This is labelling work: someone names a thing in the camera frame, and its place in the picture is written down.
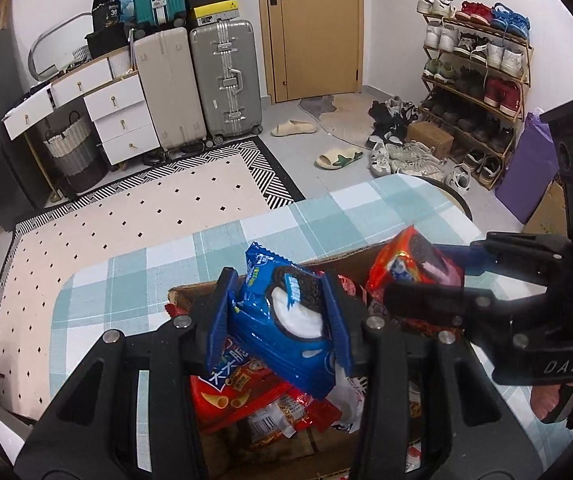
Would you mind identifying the black storage box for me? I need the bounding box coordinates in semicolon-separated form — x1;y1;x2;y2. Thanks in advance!
85;25;130;58

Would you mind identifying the cream slide sandal green mark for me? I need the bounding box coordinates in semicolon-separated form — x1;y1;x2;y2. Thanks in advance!
315;149;365;171

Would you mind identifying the pile of sneakers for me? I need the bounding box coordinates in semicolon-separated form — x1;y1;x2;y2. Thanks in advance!
367;96;472;193

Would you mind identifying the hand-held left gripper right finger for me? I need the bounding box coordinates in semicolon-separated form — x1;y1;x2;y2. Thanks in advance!
319;271;532;480

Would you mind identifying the brown cardboard box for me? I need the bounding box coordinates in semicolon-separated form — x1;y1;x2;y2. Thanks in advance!
166;241;467;480

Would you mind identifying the white drawer desk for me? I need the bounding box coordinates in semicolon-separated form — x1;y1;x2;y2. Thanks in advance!
1;47;162;166

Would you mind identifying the red cookie packet pink filling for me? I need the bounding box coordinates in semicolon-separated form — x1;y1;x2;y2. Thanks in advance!
365;226;465;306

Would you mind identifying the tan wooden door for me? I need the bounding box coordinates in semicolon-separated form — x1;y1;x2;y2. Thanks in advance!
255;0;367;106

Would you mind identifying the plain cream slide sandal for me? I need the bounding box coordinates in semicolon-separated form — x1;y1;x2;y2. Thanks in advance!
270;120;318;137

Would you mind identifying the wooden shoe rack with shoes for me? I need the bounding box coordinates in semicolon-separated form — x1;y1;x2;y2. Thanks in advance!
417;0;532;186

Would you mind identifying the yellow and black shoebox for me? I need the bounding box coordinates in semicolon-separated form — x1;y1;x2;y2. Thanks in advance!
189;0;242;28

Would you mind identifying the black bag white label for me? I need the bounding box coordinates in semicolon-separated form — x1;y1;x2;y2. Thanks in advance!
91;0;127;31

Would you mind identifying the clear noodle snack bag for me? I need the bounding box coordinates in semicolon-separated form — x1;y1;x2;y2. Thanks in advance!
244;392;342;451

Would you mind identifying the flattened cardboard sheet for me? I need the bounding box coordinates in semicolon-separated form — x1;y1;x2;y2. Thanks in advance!
524;182;573;236

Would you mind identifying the beige suitcase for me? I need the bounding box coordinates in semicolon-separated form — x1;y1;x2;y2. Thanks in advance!
131;27;210;151

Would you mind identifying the small brown shoebox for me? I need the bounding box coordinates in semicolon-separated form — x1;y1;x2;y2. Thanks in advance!
407;121;455;158

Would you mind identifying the patterned area rug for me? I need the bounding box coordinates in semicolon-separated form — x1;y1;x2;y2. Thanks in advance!
0;135;307;421

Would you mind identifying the grey door mat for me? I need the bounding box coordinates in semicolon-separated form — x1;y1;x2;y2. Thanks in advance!
299;92;382;143

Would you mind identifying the blue cookie packet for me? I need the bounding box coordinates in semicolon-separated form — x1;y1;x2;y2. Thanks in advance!
229;242;355;401

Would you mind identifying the red triangular snack packet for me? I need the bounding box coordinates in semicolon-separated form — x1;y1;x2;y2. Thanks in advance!
189;340;292;433

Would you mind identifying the curved metal frame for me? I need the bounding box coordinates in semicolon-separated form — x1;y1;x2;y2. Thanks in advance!
28;11;94;81

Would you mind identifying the silver suitcase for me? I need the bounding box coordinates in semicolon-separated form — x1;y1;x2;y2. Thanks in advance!
189;19;263;141

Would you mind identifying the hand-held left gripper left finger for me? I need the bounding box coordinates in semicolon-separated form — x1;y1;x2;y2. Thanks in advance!
14;266;240;480

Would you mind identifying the white snack packet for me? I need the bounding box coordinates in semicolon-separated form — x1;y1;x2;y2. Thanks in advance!
324;375;367;433

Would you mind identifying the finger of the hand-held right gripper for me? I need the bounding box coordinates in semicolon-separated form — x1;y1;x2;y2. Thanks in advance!
434;231;573;287
383;281;548;352

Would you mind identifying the person's right hand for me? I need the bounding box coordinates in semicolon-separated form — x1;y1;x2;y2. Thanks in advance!
531;384;563;423

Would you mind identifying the purple paper bag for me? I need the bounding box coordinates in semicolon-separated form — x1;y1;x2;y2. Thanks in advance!
495;112;560;225

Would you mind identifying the woven laundry basket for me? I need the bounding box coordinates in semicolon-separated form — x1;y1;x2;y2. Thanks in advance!
43;112;110;193

